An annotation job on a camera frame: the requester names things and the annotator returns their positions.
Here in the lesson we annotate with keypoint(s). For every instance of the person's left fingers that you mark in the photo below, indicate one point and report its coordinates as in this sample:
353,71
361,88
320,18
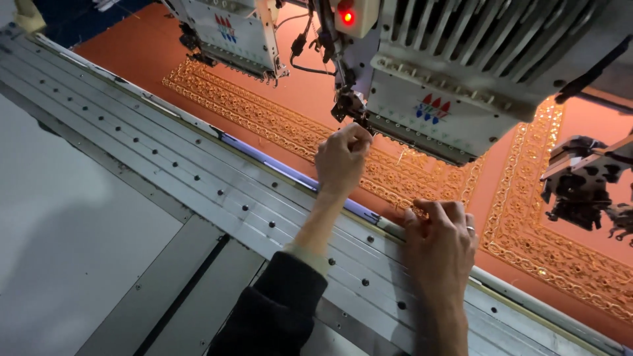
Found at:
357,136

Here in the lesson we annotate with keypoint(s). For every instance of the small white embroidery machine head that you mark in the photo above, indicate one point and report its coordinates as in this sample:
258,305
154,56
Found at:
232,29

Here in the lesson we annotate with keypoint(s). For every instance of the black sleeve with cream cuff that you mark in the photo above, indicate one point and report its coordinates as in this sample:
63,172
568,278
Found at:
277,306

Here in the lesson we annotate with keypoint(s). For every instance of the person's right hand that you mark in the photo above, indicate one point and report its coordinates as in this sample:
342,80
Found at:
440,252

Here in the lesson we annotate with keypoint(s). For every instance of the large white embroidery machine head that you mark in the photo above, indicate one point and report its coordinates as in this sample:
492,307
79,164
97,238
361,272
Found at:
455,59

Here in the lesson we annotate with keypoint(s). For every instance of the black and white embroidery head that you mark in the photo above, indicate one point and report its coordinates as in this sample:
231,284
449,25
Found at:
578,183

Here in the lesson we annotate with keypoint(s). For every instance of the cream switch box red light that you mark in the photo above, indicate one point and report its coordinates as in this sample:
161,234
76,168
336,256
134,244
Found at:
353,17

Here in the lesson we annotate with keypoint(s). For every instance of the grey metal machine frame rail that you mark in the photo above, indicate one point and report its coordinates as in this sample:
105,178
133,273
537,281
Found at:
198,173

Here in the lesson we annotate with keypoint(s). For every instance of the black needle assembly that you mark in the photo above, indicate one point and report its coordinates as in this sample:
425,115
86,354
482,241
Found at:
348,106

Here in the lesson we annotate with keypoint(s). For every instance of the dark blue fabric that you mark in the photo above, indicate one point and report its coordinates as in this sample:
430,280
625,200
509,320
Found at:
74,20

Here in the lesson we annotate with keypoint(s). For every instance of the person's left hand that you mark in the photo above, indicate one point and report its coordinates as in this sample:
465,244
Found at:
339,163

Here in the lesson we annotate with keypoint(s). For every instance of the cream cloth piece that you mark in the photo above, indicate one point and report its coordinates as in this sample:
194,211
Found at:
29,17

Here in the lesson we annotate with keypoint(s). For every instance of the orange fabric with gold embroidery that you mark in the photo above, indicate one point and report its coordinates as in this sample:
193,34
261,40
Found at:
148,44

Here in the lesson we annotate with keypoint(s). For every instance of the purple white frame clip strip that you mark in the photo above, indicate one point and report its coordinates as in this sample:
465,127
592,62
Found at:
296,178

